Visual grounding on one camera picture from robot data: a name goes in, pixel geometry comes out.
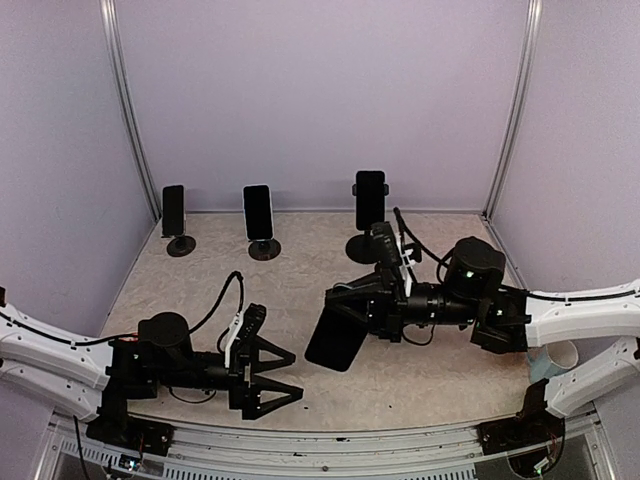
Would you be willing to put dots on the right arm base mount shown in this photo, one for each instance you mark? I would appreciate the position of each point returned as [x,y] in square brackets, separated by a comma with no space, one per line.
[514,433]

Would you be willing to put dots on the clear case phone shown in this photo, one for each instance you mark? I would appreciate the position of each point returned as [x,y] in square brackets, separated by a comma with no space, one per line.
[173,211]

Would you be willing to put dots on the teal phone diagonal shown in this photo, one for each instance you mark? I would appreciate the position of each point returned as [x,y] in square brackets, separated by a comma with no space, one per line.
[336,340]

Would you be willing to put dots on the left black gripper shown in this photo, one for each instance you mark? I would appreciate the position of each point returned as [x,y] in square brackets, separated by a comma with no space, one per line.
[243,396]

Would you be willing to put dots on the folding phone stand wood base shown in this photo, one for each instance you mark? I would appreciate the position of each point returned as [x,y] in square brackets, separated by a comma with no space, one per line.
[181,246]

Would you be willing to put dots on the left aluminium frame post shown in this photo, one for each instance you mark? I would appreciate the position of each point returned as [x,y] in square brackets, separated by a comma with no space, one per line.
[108,11]

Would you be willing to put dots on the right aluminium frame post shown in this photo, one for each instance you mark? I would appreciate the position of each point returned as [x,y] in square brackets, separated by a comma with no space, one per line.
[517,107]

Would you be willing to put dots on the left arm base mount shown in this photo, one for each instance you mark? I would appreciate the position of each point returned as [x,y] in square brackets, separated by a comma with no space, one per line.
[133,433]

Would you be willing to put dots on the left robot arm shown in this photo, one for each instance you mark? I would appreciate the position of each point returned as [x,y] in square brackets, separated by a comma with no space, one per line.
[93,379]

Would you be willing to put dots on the aluminium front rail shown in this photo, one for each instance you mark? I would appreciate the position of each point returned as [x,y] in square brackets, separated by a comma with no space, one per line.
[210,452]

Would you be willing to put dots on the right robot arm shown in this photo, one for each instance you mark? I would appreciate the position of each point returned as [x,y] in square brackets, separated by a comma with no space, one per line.
[502,319]

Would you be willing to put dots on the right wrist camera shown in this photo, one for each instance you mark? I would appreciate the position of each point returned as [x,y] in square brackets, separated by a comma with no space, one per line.
[394,262]

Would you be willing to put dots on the black gooseneck phone stand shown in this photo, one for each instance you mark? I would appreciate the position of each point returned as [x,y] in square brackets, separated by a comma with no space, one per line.
[359,248]

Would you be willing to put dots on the aluminium frame post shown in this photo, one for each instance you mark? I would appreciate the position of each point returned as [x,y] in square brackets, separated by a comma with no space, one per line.
[517,107]
[108,11]

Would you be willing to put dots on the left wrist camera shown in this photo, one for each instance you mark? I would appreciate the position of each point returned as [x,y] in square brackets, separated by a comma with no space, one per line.
[243,332]

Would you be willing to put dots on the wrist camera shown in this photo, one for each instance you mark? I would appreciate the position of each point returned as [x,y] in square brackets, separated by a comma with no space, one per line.
[243,332]
[394,262]

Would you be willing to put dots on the light blue mug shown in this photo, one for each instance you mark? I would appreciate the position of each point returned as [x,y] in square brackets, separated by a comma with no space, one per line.
[551,360]

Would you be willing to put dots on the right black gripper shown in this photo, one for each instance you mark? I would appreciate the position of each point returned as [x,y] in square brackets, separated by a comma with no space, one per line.
[386,306]

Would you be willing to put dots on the light blue case phone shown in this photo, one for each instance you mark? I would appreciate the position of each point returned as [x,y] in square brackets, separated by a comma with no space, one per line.
[258,212]

